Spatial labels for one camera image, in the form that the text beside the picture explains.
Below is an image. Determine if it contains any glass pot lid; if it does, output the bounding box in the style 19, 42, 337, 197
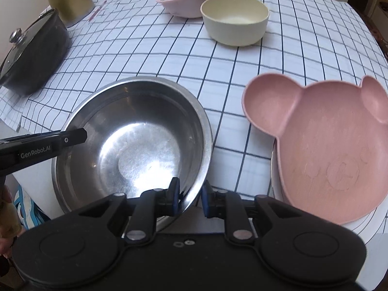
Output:
1, 9, 58, 77

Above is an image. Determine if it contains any cream plastic bowl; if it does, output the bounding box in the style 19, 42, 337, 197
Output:
201, 0, 270, 47

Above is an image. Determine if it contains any black cooking pot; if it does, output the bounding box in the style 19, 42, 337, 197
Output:
1, 9, 71, 97

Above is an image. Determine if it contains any pink bear-shaped plate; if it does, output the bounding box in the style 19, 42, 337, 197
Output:
242, 73, 387, 225

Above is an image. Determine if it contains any left hand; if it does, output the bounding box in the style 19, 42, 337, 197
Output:
1, 184, 24, 259

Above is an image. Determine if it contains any red pen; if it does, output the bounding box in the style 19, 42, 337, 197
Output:
88, 0, 107, 22

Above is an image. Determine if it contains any large stainless steel bowl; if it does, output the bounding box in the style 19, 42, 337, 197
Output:
51, 75, 214, 231

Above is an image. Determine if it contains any white black grid tablecloth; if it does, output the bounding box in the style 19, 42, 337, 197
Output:
1, 0, 387, 196

